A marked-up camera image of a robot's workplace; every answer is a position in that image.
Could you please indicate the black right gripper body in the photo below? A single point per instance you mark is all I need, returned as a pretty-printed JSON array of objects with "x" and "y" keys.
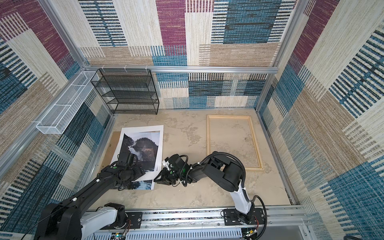
[{"x": 169, "y": 176}]

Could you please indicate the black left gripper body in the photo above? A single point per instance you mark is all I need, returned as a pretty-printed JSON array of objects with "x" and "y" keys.
[{"x": 138, "y": 170}]

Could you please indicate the light wooden picture frame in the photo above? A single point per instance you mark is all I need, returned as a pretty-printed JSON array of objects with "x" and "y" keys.
[{"x": 235, "y": 134}]

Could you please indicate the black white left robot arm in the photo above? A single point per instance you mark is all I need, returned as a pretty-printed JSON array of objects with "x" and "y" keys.
[{"x": 68, "y": 220}]

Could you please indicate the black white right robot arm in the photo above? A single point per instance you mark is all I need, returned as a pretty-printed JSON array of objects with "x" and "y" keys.
[{"x": 224, "y": 169}]

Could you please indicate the colour landscape photo underneath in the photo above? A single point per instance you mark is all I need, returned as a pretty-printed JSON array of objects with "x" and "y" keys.
[{"x": 141, "y": 185}]

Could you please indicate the black white landscape photo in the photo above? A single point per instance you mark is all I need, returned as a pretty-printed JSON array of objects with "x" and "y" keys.
[{"x": 147, "y": 144}]

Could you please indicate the brown hardboard backing panel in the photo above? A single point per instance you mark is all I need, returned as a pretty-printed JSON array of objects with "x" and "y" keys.
[{"x": 110, "y": 150}]

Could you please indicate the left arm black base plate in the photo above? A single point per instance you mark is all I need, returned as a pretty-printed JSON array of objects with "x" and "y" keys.
[{"x": 130, "y": 220}]

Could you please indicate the aluminium front rail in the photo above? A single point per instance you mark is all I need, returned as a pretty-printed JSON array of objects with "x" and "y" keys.
[{"x": 283, "y": 223}]

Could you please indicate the black wire mesh shelf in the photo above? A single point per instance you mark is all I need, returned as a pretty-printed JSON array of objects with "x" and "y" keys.
[{"x": 127, "y": 91}]

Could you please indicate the white wire mesh basket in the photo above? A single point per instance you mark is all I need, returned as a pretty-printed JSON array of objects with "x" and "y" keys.
[{"x": 59, "y": 116}]

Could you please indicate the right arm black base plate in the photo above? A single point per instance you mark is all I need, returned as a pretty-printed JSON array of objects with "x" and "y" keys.
[{"x": 232, "y": 217}]

